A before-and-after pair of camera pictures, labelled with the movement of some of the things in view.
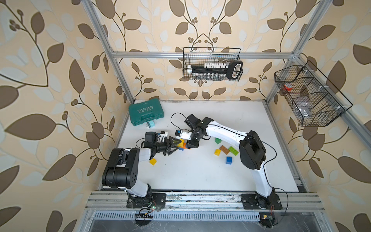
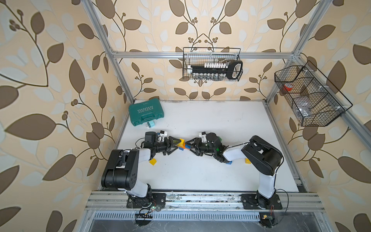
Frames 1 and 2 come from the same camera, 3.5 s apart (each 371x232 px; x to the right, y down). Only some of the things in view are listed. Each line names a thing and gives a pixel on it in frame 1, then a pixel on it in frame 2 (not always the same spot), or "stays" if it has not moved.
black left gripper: (168, 147) stays
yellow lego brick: (153, 161) stays
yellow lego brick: (181, 143) stays
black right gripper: (192, 144) to (196, 140)
